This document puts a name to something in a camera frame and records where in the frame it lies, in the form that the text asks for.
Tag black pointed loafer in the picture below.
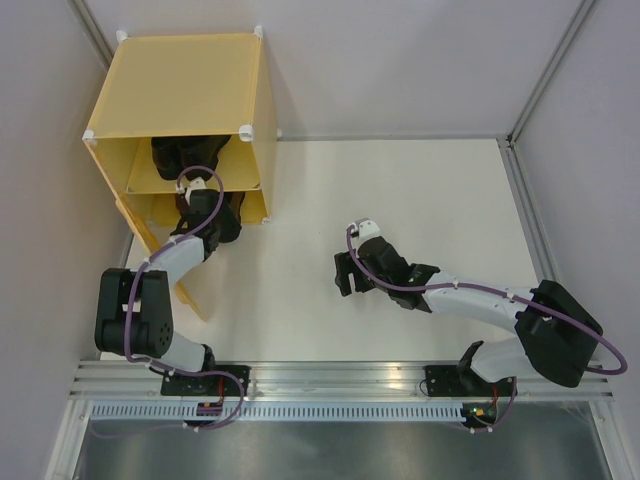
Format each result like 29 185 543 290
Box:
180 135 231 170

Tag black leather shoe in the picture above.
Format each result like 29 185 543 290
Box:
150 137 184 181

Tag purple loafer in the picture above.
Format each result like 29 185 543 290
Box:
174 193 190 219
225 191 246 224

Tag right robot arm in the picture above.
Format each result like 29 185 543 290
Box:
334 233 603 395

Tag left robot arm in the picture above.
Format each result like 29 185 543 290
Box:
94 189 245 396

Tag yellow shoe cabinet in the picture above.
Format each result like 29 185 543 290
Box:
83 33 277 224

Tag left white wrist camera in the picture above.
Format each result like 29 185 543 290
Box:
176 177 207 203

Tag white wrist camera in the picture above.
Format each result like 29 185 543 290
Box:
176 177 207 203
347 218 381 243

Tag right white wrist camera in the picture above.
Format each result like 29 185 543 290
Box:
347 218 381 243

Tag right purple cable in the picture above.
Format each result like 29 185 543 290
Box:
346 223 629 436

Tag purple cable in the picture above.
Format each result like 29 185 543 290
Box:
88 165 246 441
346 223 629 436

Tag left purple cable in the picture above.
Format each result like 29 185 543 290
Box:
88 165 246 441

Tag right aluminium frame profile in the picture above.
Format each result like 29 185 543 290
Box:
504 1 639 479

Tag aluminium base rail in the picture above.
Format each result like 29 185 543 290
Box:
69 360 614 402

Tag left aluminium frame post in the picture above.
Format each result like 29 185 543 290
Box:
67 0 114 70

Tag white slotted cable duct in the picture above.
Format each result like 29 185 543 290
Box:
91 401 466 422

